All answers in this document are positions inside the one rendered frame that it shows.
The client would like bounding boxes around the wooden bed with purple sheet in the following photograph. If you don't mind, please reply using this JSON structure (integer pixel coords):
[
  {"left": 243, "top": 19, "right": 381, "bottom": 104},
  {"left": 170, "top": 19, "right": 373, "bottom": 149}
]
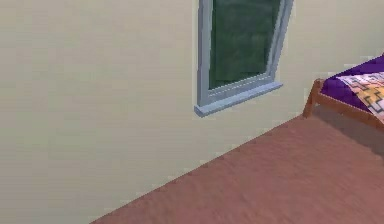
[{"left": 302, "top": 53, "right": 384, "bottom": 131}]

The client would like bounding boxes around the grey framed window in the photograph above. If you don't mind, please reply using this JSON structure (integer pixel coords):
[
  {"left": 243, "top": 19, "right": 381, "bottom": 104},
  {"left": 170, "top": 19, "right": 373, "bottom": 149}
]
[{"left": 193, "top": 0, "right": 295, "bottom": 118}]

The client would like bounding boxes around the patterned white orange blanket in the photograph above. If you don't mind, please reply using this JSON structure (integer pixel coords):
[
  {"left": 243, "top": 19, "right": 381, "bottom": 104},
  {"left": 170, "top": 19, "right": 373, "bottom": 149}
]
[{"left": 336, "top": 71, "right": 384, "bottom": 116}]

